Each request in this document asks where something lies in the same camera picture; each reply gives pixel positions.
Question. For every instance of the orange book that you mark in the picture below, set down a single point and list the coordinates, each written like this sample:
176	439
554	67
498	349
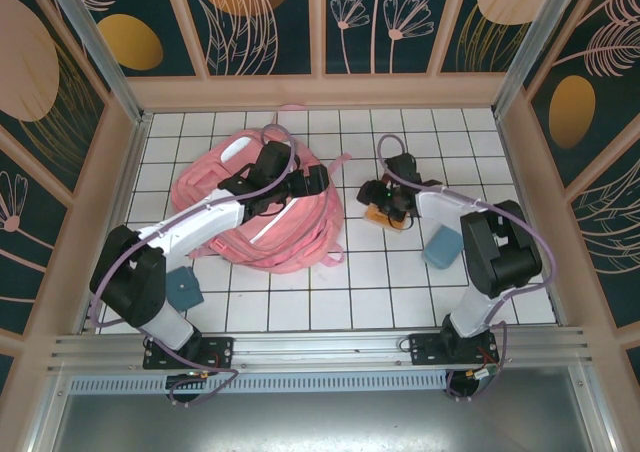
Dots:
379	218

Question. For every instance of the pink backpack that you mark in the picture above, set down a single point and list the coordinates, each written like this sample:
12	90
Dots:
300	242

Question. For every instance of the teal block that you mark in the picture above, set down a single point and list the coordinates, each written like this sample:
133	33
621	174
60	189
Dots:
185	287
442	247

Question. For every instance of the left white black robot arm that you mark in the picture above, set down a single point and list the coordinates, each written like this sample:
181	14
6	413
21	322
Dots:
200	222

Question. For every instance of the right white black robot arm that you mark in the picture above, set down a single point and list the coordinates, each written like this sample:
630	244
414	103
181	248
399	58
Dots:
500	252

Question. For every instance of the grey metal sheet panel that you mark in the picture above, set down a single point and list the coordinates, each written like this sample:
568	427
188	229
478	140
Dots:
320	424

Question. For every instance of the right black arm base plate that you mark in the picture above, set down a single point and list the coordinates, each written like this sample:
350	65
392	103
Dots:
425	349

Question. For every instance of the aluminium mounting rail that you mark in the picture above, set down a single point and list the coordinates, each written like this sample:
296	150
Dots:
320	347

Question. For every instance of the right aluminium frame post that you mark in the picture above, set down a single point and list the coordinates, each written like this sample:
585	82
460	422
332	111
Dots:
535	37

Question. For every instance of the aluminium frame post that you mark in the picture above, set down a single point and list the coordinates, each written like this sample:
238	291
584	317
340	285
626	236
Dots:
535	37
100	47

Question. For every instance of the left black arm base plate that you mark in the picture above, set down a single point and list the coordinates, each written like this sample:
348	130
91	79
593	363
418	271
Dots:
220	352

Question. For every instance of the left aluminium frame post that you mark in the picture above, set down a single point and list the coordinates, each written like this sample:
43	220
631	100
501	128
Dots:
100	47

